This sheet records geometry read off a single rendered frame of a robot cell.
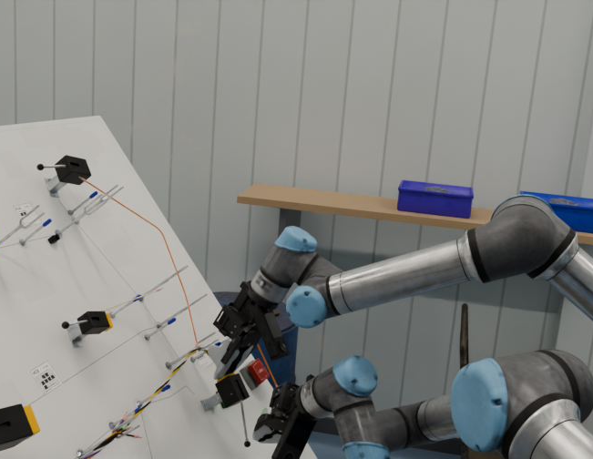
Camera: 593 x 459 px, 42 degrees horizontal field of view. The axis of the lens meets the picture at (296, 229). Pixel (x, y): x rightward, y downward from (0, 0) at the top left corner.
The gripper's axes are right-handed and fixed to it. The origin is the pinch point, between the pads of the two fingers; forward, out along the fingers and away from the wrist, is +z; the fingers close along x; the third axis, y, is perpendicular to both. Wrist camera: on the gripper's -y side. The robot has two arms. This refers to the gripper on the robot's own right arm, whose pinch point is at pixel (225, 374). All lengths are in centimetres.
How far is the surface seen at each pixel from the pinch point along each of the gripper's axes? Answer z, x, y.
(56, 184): -17, 20, 46
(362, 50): -66, -175, 99
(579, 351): -5, -223, -45
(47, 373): 2.0, 39.2, 12.4
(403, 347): 41, -210, 17
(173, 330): 0.3, 0.5, 15.9
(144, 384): 4.7, 16.7, 6.7
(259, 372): 3.6, -18.6, 0.8
